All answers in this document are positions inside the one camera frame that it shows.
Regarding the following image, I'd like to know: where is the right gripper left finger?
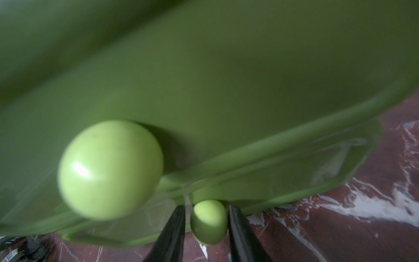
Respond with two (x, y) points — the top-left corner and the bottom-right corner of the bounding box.
(144, 205), (185, 262)

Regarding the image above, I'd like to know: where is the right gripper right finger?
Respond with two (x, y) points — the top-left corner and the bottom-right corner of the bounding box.
(228, 204), (272, 262)

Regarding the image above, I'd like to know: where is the black cookie packet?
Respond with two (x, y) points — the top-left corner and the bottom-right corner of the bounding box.
(1, 236), (50, 262)

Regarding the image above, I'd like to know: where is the green drawer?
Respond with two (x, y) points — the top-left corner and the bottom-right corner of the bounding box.
(1, 1), (419, 236)

